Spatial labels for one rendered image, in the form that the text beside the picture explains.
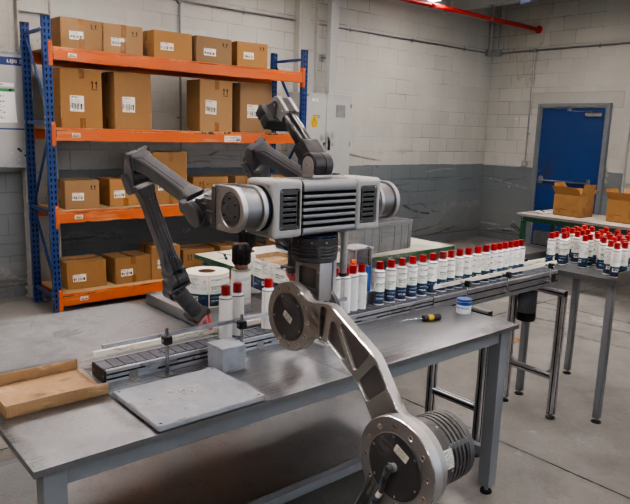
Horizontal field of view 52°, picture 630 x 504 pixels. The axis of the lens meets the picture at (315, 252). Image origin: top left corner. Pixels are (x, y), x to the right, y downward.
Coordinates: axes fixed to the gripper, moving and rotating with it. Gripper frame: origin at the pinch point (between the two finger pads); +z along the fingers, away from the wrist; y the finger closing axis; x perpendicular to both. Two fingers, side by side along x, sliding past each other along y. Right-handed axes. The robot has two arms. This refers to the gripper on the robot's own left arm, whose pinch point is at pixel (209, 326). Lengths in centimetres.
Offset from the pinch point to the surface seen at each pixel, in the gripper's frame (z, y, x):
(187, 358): -1.5, -4.8, 14.5
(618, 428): 231, -50, -129
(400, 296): 68, -2, -77
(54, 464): -38, -44, 62
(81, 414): -28, -21, 50
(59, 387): -27, 1, 48
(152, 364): -10.0, -3.8, 24.1
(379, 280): 51, -2, -71
